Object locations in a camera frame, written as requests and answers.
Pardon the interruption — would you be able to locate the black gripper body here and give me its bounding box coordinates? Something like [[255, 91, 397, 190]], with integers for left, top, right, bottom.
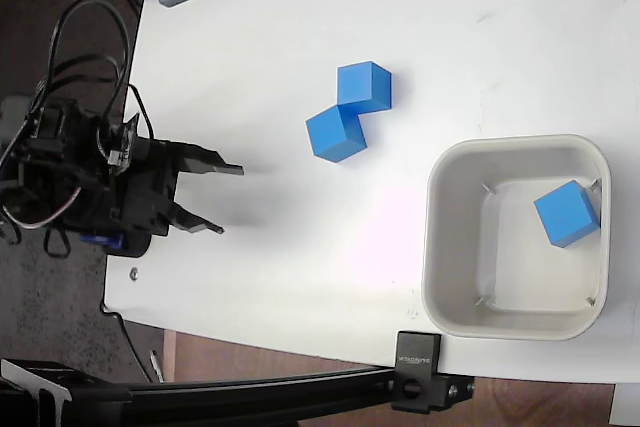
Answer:
[[94, 116, 184, 254]]

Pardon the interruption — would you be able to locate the blue cube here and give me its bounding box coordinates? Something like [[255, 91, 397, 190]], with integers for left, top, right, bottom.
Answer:
[[336, 60, 393, 115], [533, 179, 602, 249], [305, 103, 367, 164]]

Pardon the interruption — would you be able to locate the black six-joint robot arm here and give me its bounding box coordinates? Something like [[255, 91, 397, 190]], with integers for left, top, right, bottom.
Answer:
[[0, 94, 126, 254]]

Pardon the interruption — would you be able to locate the white square plastic bin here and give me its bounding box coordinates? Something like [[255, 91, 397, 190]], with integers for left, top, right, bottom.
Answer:
[[421, 133, 613, 342]]

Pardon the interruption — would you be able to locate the black table clamp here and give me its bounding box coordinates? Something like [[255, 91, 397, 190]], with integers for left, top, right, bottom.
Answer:
[[390, 330, 475, 415]]

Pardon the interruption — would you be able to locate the white table leg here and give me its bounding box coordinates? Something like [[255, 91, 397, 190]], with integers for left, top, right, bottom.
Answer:
[[608, 383, 640, 427]]

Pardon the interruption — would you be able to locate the black camera circuit board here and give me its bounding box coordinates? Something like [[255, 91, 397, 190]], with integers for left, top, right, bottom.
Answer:
[[106, 114, 140, 177]]

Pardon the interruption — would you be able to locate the thin black cable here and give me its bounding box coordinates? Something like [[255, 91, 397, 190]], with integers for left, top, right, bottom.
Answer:
[[128, 83, 155, 141]]

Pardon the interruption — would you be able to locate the black cable under table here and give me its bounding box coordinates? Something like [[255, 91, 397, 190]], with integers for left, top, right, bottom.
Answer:
[[101, 302, 153, 384]]

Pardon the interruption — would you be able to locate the thick black looped cable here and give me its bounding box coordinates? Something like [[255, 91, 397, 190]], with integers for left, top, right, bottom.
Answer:
[[48, 0, 132, 124]]

